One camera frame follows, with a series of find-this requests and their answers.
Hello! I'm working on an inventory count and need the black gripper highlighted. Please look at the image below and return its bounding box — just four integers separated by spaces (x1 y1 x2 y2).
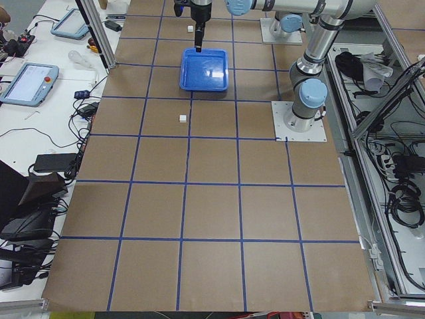
189 0 212 53

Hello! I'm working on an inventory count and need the blue plastic tray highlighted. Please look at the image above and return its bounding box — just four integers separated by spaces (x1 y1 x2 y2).
179 48 228 92

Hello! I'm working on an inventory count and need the small black adapter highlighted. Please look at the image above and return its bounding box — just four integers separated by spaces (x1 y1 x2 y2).
104 21 122 32

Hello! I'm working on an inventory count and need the teach pendant far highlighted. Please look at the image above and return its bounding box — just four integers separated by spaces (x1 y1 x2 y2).
50 8 89 40

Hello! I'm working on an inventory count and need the teach pendant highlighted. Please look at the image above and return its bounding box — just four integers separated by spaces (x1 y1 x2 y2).
1 62 59 107
50 8 89 40

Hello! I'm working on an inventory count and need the clear plastic bottle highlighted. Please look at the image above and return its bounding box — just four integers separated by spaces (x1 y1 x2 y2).
68 50 92 68

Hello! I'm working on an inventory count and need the blue small device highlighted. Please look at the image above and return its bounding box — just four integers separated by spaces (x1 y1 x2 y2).
74 90 90 100

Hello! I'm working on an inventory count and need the teach pendant near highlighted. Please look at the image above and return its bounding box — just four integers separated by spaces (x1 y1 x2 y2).
1 62 59 107

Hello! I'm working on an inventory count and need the black power adapter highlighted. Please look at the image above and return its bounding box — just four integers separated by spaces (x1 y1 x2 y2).
33 153 77 173

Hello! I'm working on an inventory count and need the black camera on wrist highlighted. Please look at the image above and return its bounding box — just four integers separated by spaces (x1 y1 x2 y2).
173 0 187 17

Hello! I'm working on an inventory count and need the aluminium frame post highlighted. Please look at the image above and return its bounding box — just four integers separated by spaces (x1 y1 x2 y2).
75 0 116 70

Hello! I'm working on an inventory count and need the black cable bundle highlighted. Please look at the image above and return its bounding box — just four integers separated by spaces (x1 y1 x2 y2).
334 51 365 82

